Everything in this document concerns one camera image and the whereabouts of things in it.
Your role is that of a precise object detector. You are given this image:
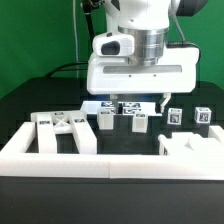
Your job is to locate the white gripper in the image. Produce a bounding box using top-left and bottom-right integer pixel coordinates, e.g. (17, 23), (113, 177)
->
(87, 47), (199, 113)

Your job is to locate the white chair seat part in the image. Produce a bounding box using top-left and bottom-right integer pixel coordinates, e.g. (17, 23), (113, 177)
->
(158, 132), (224, 156)

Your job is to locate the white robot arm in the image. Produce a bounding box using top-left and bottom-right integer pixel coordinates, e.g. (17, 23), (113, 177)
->
(87, 0), (208, 113)

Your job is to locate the white marker base sheet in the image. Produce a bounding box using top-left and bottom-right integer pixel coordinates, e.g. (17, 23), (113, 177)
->
(81, 101), (161, 116)

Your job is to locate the small tagged cube left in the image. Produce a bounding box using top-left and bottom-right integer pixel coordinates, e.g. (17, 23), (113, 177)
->
(167, 108), (182, 125)

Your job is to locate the small tagged cube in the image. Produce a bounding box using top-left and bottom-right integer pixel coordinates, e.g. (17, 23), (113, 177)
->
(194, 107), (212, 124)
(167, 108), (182, 125)

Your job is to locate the small tagged cube right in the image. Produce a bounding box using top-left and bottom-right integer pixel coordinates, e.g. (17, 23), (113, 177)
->
(194, 107), (212, 124)

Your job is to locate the white U-shaped fence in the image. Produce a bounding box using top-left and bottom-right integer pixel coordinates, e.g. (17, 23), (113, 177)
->
(0, 122), (224, 180)

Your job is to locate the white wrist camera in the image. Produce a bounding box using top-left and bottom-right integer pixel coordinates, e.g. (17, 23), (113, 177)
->
(93, 32), (135, 57)

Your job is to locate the black cable on table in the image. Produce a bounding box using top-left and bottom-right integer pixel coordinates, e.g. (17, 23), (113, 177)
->
(44, 61), (91, 79)

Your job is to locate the white chair back frame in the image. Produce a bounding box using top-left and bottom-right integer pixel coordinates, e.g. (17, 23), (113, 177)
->
(31, 110), (97, 155)

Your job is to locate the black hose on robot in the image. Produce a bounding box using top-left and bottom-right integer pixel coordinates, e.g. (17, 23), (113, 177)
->
(79, 0), (106, 54)

